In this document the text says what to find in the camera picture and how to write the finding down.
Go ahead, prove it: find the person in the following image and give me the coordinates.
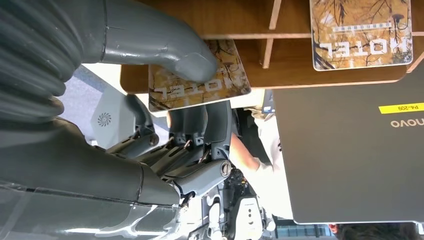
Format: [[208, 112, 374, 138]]
[[228, 105, 424, 240]]

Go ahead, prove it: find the grey laptop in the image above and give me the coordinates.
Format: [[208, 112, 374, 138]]
[[271, 61, 424, 225]]

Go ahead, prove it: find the wooden card organizer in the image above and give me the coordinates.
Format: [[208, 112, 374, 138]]
[[119, 0, 424, 95]]

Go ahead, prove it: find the black wheeled equipment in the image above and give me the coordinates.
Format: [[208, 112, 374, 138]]
[[198, 165, 276, 240]]

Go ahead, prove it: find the grey kiosk stand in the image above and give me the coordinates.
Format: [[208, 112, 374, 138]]
[[90, 87, 170, 150]]

